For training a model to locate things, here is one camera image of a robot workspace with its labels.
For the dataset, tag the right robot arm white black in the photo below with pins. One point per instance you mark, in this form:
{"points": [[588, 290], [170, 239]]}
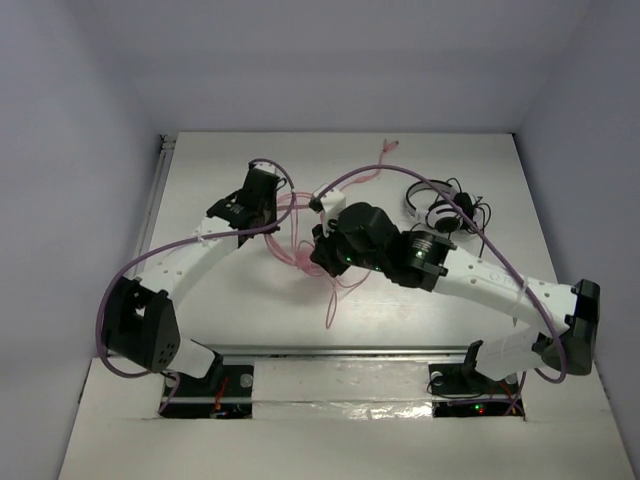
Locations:
{"points": [[562, 319]]}

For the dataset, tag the aluminium rail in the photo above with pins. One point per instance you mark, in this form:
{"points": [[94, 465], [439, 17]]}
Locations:
{"points": [[340, 352]]}

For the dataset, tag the black white headphones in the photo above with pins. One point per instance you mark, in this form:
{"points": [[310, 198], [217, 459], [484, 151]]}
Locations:
{"points": [[453, 210]]}

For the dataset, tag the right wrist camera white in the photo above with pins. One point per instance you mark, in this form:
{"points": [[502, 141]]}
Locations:
{"points": [[328, 203]]}

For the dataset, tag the pink headphones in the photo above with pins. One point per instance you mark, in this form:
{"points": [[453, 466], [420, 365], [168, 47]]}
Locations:
{"points": [[299, 249]]}

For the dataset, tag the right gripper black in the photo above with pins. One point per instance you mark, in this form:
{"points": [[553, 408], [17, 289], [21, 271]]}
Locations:
{"points": [[323, 252]]}

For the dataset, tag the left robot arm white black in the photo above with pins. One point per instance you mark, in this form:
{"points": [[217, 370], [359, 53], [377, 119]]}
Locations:
{"points": [[139, 316]]}

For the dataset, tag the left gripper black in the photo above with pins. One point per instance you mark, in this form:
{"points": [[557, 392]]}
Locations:
{"points": [[261, 220]]}

